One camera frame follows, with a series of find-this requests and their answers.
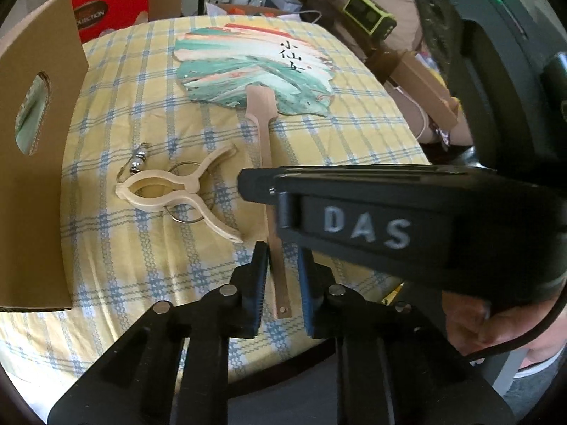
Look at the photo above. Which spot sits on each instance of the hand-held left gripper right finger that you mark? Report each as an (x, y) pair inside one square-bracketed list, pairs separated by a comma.
[(306, 294)]

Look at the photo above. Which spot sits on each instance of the large cardboard box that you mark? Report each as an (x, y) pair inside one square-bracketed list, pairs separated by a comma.
[(35, 230)]

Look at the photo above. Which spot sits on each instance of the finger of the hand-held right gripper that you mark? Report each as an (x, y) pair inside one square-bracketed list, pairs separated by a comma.
[(257, 183)]

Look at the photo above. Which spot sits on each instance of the green and black device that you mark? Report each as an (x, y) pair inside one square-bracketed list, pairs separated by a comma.
[(367, 13)]

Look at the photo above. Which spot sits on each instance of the brown wooden box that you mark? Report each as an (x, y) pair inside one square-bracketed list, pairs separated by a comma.
[(421, 88)]

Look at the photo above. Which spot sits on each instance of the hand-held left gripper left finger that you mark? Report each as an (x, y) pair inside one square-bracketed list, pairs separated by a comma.
[(259, 287)]

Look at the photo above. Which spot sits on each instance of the pink cloth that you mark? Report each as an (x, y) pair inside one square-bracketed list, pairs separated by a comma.
[(456, 130)]

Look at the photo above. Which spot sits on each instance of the cream plastic clip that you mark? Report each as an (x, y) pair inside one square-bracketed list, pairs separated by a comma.
[(150, 188)]

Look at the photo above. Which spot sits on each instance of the person's right hand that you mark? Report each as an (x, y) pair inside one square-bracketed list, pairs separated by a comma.
[(478, 327)]

